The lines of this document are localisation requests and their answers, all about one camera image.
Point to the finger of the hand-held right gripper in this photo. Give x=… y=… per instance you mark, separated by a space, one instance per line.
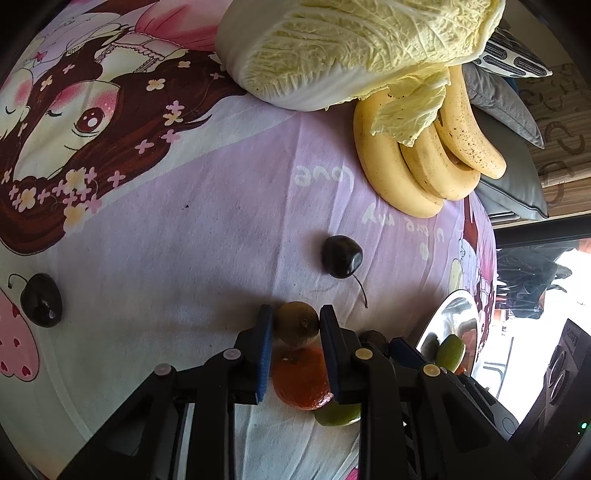
x=402 y=351

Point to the black chair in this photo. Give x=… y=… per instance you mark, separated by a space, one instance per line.
x=531 y=277

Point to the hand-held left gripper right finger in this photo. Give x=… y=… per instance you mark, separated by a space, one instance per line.
x=330 y=350

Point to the orange tangerine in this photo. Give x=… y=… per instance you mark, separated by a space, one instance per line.
x=300 y=378

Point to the brown kiwi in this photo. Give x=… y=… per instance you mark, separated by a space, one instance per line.
x=298 y=323

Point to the dark cherry with stem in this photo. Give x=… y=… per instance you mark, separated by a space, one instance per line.
x=41 y=302
x=340 y=256

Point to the printed cartoon blanket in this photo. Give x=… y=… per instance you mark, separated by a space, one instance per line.
x=184 y=230

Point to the napa cabbage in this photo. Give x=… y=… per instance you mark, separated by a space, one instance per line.
x=323 y=46

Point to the large stainless steel basin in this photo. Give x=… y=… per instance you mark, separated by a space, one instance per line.
x=455 y=314

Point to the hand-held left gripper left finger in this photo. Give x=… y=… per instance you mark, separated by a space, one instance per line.
x=264 y=355

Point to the grey cushion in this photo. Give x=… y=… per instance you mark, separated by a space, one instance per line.
x=498 y=92
x=512 y=184

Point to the bunch of yellow bananas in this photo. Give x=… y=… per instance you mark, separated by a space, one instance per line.
x=397 y=175

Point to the black and white patterned cushion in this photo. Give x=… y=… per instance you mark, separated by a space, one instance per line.
x=512 y=60

